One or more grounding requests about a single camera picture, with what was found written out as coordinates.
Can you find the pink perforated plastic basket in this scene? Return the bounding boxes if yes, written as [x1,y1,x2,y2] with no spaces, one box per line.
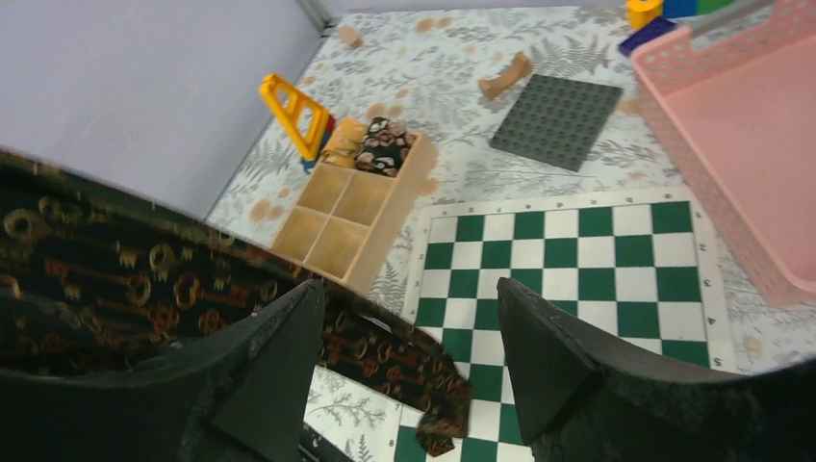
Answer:
[630,1,815,307]

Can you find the rolled floral black tie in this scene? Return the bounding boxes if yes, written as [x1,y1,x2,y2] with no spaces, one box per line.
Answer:
[354,116,416,177]

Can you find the wooden cylinder block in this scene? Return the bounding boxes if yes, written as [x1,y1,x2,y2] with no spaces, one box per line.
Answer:
[337,25,363,49]

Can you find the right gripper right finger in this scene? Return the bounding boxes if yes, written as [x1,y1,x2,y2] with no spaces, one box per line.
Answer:
[497,277,815,462]

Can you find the green toy brick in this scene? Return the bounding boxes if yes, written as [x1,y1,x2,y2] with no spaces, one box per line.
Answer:
[695,0,733,15]

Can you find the yellow round toy block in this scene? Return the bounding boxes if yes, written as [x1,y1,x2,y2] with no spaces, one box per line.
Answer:
[625,0,664,31]

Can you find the yellow toy ladder vehicle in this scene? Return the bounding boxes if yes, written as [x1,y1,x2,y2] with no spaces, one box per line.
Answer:
[259,74,336,174]

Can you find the grey studded baseplate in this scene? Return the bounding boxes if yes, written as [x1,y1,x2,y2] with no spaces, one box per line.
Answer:
[489,74,624,172]

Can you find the green white chessboard mat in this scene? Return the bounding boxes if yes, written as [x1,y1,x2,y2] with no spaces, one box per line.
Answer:
[404,187,736,461]

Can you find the blue toy brick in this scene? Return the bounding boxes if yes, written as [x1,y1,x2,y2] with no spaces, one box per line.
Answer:
[661,0,698,19]

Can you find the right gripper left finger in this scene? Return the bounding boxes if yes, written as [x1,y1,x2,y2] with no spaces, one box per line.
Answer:
[1,280,325,461]

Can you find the rolled golden tie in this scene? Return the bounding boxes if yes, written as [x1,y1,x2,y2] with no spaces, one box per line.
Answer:
[319,117,369,169]

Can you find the black key-patterned necktie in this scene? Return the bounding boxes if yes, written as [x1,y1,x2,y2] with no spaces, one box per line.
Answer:
[1,151,472,456]

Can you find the wooden compartment box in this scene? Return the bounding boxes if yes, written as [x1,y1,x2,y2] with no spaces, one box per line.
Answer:
[271,132,438,295]

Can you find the small wooden arch block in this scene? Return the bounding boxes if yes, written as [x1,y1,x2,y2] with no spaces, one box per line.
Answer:
[477,51,532,101]

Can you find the purple toy brick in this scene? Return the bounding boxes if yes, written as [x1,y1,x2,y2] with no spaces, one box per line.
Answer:
[618,16,677,57]

